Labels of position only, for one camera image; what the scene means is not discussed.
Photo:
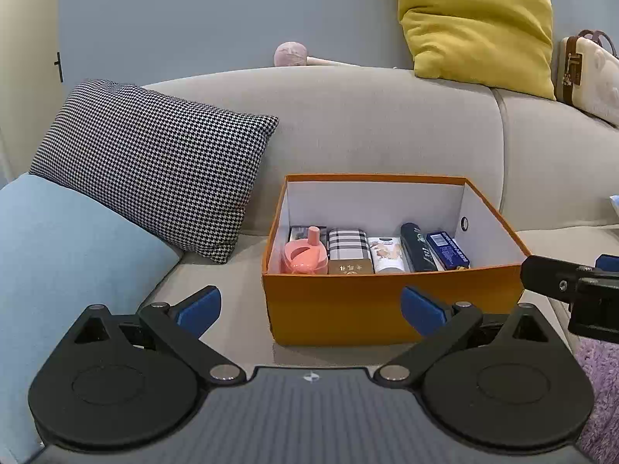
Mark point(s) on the pink plastic cup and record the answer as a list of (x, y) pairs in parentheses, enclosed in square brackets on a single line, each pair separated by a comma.
[(302, 256)]

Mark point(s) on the painting print card box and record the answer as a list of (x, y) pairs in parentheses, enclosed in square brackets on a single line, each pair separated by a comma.
[(297, 233)]

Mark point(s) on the plaid case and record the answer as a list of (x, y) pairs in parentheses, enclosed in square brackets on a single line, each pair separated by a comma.
[(348, 244)]

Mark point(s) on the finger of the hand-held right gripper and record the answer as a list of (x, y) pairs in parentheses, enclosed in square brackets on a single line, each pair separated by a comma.
[(608, 262), (546, 273)]

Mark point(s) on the yellow pillow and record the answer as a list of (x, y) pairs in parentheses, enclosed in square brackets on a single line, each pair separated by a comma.
[(474, 24)]

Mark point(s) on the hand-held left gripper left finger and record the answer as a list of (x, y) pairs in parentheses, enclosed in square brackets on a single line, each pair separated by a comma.
[(198, 309)]

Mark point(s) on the cream bear suitcase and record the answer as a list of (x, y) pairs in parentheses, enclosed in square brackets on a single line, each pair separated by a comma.
[(595, 82)]

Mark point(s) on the white squeeze tube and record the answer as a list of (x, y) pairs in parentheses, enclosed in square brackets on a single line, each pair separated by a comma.
[(387, 254)]

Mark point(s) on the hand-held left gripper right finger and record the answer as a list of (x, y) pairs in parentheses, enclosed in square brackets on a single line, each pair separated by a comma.
[(423, 312)]

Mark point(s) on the pink plush mallet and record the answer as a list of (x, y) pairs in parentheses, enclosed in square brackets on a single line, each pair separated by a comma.
[(290, 54)]

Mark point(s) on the purple fluffy rug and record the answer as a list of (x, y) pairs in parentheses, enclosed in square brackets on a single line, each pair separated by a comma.
[(602, 372)]

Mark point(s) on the black bottle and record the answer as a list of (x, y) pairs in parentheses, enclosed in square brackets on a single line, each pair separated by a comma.
[(418, 246)]

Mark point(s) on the printed pillow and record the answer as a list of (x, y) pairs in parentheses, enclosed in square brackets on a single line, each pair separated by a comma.
[(615, 203)]

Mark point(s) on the light blue cushion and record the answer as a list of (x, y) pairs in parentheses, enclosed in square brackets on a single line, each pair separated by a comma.
[(72, 251)]

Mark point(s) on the dark blue box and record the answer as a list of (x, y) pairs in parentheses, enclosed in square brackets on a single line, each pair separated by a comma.
[(449, 251)]

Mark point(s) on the houndstooth pillow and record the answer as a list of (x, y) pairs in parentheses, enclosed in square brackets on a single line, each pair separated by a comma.
[(154, 164)]

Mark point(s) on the orange cardboard box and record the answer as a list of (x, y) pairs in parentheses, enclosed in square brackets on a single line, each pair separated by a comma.
[(338, 309)]

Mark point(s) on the beige sofa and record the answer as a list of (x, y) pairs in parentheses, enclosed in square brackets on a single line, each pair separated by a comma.
[(387, 121)]

